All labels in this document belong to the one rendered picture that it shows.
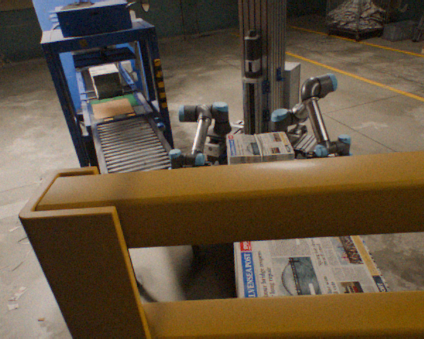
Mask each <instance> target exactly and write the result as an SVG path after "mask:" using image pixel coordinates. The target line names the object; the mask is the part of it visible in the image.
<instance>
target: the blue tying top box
mask: <svg viewBox="0 0 424 339"><path fill-rule="evenodd" d="M128 5H129V3H127V2H126V1H123V0H111V1H101V2H95V3H94V4H91V6H90V7H84V8H79V7H78V8H73V9H69V8H68V10H65V9H62V11H61V8H62V7H63V6H60V7H56V12H55V13H56V15H57V20H58V21H59V25H60V28H61V33H62V37H63V38H64V37H73V36H79V35H89V34H93V33H99V32H109V31H113V30H119V29H122V30H123V28H132V27H133V26H132V22H131V14H130V10H129V7H128V8H127V9H126V10H125V9H124V8H125V7H126V6H128Z"/></svg>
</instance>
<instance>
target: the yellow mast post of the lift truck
mask: <svg viewBox="0 0 424 339"><path fill-rule="evenodd" d="M97 174H99V172H98V168H97V167H77V168H66V169H58V170H55V171H53V172H50V173H49V175H48V177H47V178H46V179H45V180H44V181H43V182H42V183H41V185H40V187H39V188H38V190H36V191H35V193H34V194H33V196H32V197H31V199H30V200H29V201H28V202H27V203H26V204H25V205H24V207H23V209H22V210H21V212H19V214H18V219H19V220H20V222H21V224H22V226H23V229H24V231H25V233H26V235H27V238H28V241H29V242H30V244H31V246H32V248H33V251H34V253H35V255H36V257H37V261H38V263H39V265H40V267H41V268H42V271H43V273H44V275H45V277H46V279H47V283H48V285H49V287H50V290H51V292H52V294H53V295H54V298H55V299H56V301H57V305H58V307H59V309H60V312H61V315H62V316H63V319H64V322H65V324H66V325H67V327H68V329H69V332H70V334H71V337H72V338H73V339H151V335H150V332H149V328H148V324H147V320H146V318H145V315H144V312H143V307H142V303H141V298H140V296H139V290H138V288H137V284H136V280H135V276H134V272H133V268H132V265H131V263H130V260H129V255H128V251H127V249H126V244H125V241H124V236H123V232H122V228H121V225H120V222H119V216H118V214H117V211H116V208H115V206H107V207H95V208H83V209H73V210H51V211H39V212H36V206H37V205H38V203H39V202H40V201H41V200H42V198H43V197H44V195H45V194H46V193H47V192H48V190H49V188H50V187H51V186H52V184H53V182H55V180H56V179H57V178H59V177H76V176H87V175H97Z"/></svg>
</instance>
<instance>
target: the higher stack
mask: <svg viewBox="0 0 424 339"><path fill-rule="evenodd" d="M235 257H236V272H237V298H246V297H276V296H291V295H321V294H336V293H352V292H358V293H367V292H391V291H390V289H389V286H388V284H387V282H386V280H385V278H384V277H383V276H382V274H381V272H380V269H379V267H378V266H377V264H376V263H375V260H374V259H373V257H372V254H371V253H370V251H369V249H368V248H367V246H366V244H365V242H364V239H363V238H362V236H360V235H358V236H345V237H320V238H306V239H282V240H269V241H256V242H235Z"/></svg>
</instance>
